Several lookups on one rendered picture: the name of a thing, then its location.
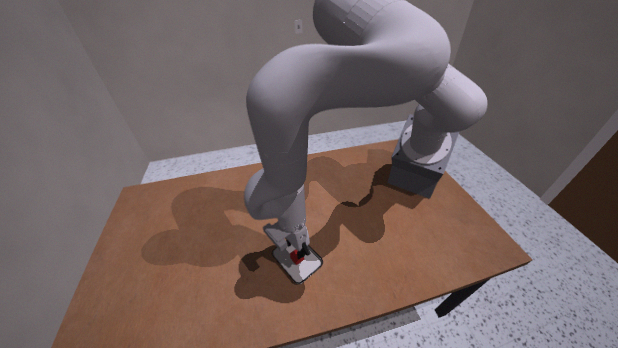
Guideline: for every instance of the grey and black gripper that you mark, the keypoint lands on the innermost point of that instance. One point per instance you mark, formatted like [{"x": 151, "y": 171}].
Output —
[{"x": 299, "y": 241}]

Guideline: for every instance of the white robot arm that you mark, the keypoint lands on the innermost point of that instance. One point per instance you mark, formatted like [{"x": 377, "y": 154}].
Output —
[{"x": 406, "y": 54}]

